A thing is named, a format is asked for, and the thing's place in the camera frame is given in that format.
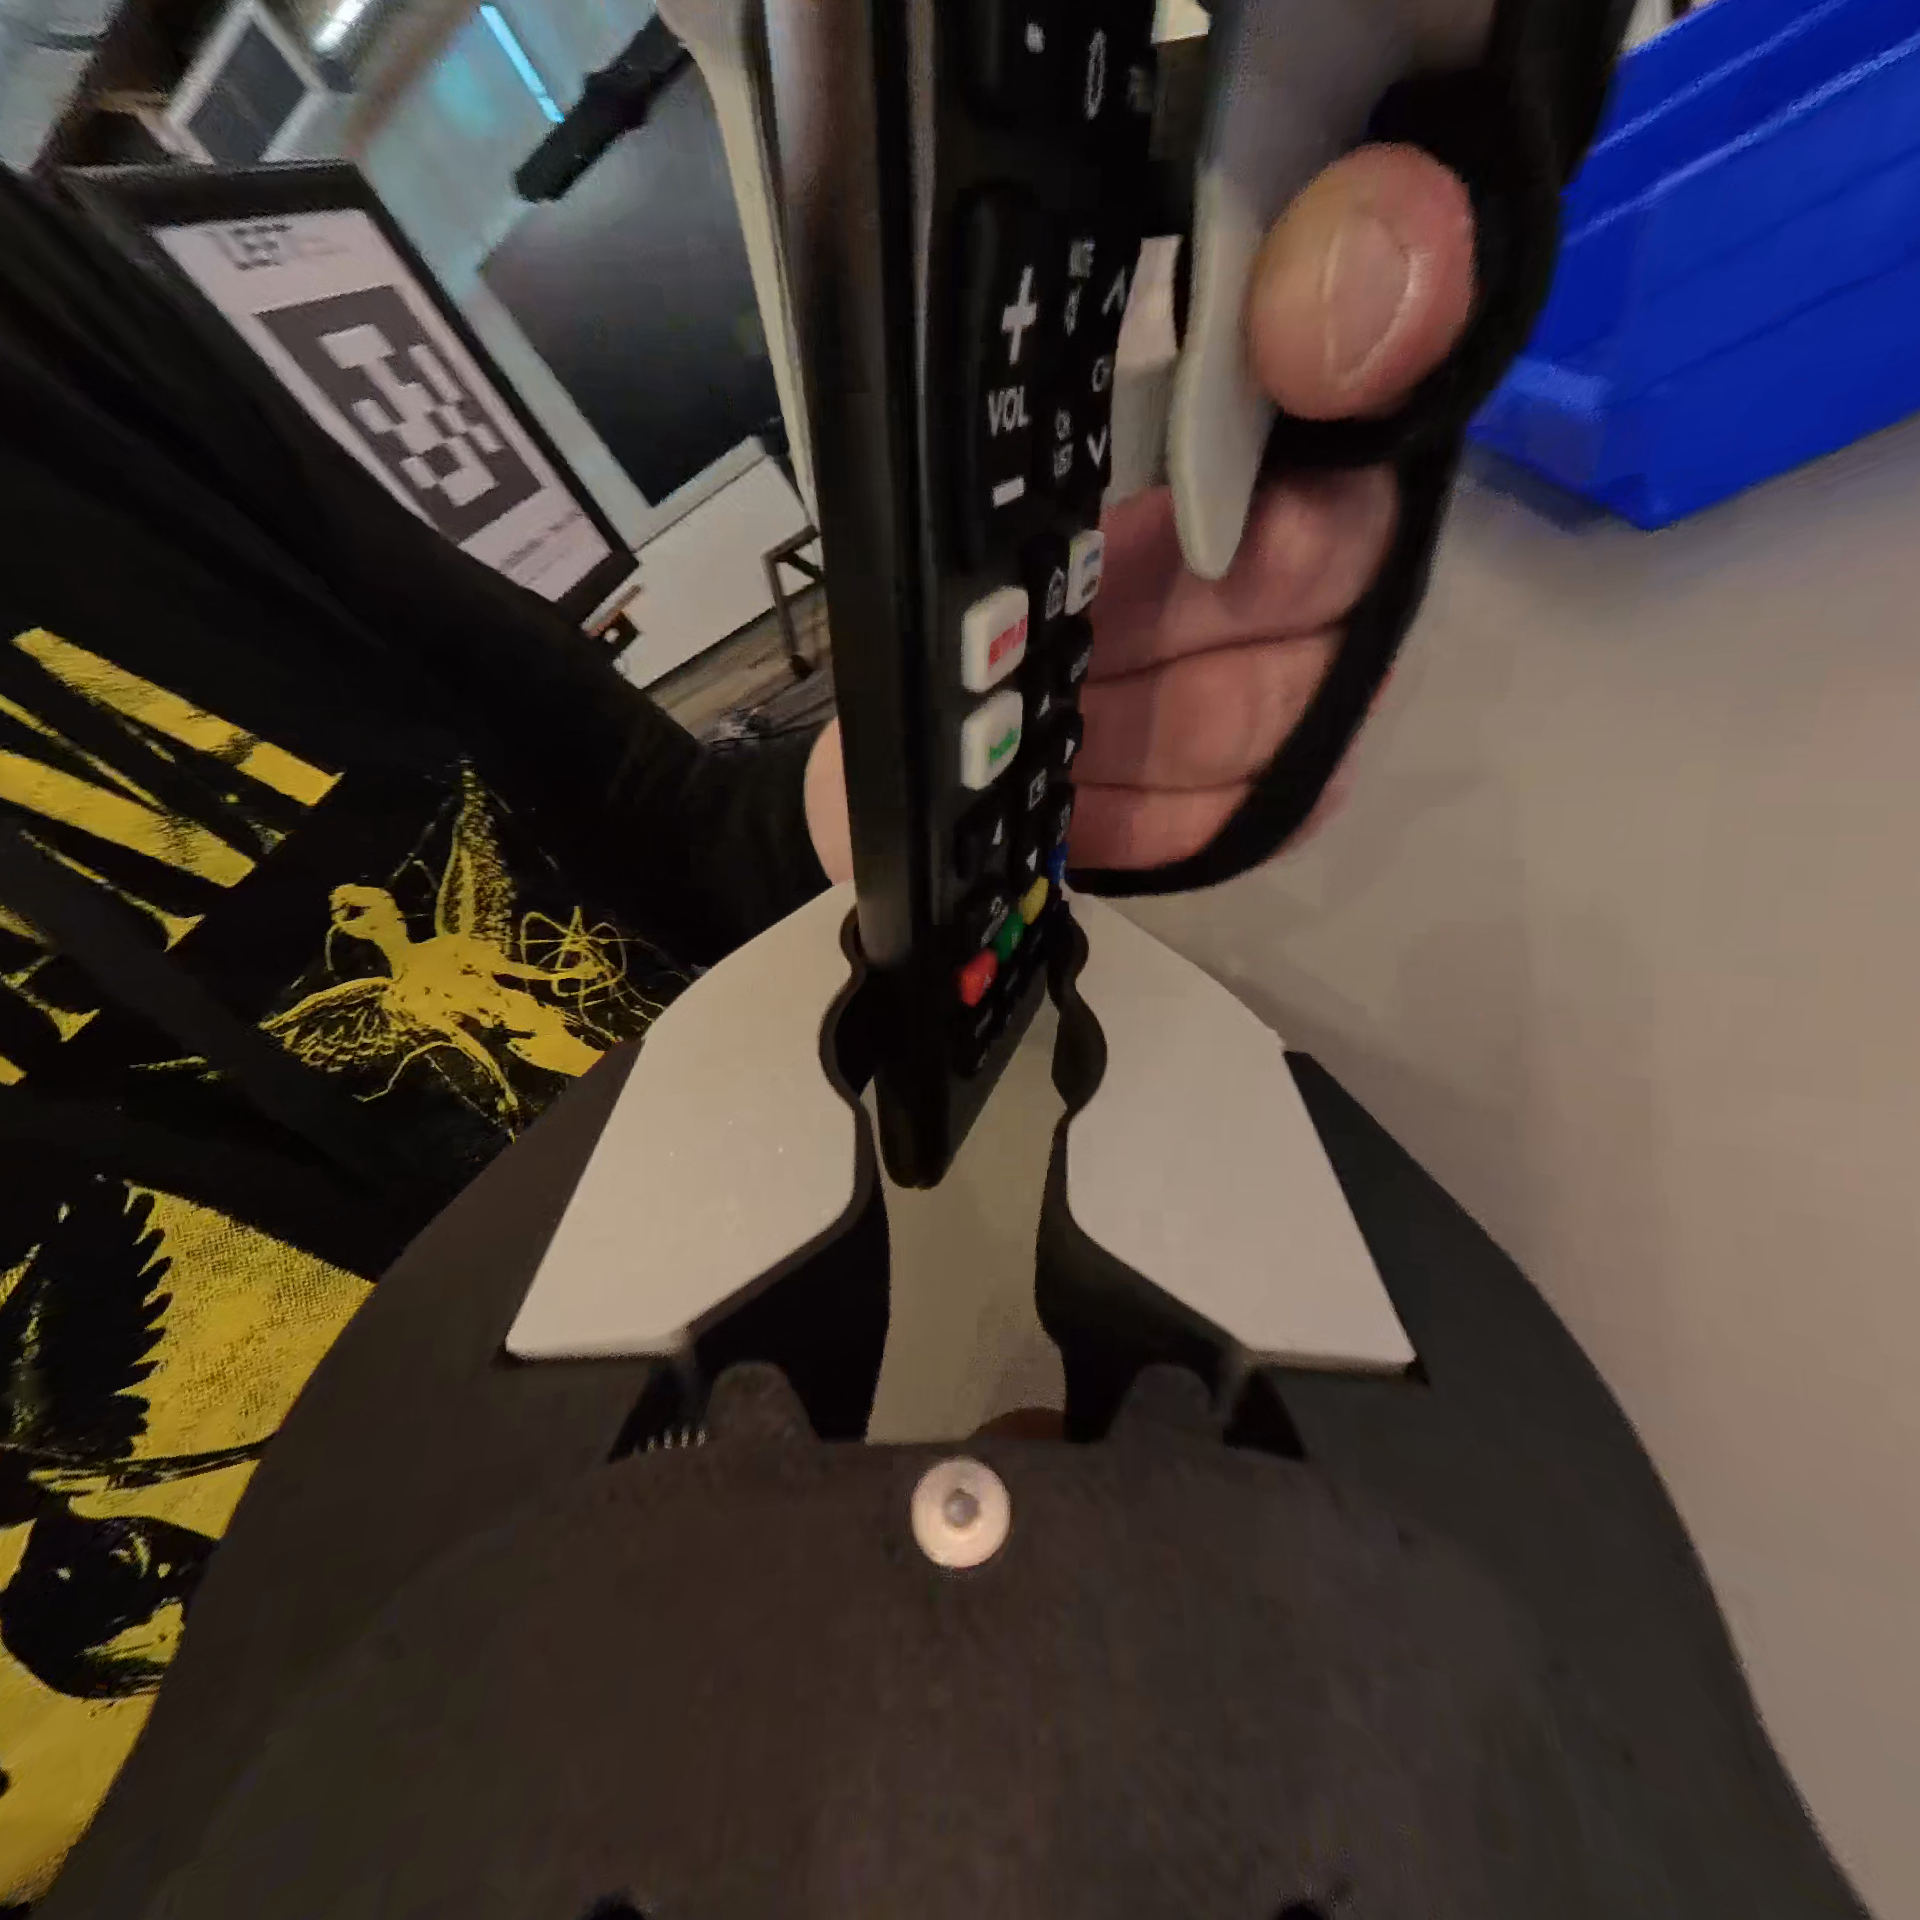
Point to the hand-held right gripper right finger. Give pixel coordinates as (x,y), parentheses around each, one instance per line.
(1215,1185)

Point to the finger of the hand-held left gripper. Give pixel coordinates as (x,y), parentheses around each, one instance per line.
(751,120)
(1153,391)

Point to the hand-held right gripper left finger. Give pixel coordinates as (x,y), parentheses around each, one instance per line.
(690,1185)

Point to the black remote control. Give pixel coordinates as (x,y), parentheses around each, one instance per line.
(1035,345)

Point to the blue plastic bin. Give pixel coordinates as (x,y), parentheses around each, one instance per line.
(1725,301)

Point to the person's left forearm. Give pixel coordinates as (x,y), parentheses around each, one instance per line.
(645,795)

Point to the grey desk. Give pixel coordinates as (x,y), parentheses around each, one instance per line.
(1650,1050)

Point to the person's left hand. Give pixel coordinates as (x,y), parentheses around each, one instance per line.
(1201,705)

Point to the black monitor screen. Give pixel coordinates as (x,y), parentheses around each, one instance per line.
(630,345)

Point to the white cabinet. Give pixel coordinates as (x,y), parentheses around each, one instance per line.
(704,571)

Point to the yellow black patterned pants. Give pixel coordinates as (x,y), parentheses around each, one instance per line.
(194,1351)

